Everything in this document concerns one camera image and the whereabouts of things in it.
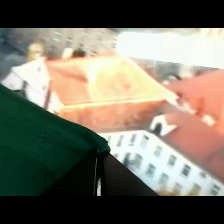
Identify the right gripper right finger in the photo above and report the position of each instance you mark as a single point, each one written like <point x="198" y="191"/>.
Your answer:
<point x="123" y="181"/>

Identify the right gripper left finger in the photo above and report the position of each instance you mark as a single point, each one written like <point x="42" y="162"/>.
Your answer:
<point x="80" y="180"/>

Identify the dark green garment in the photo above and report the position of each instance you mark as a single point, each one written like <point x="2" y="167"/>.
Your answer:
<point x="36" y="146"/>

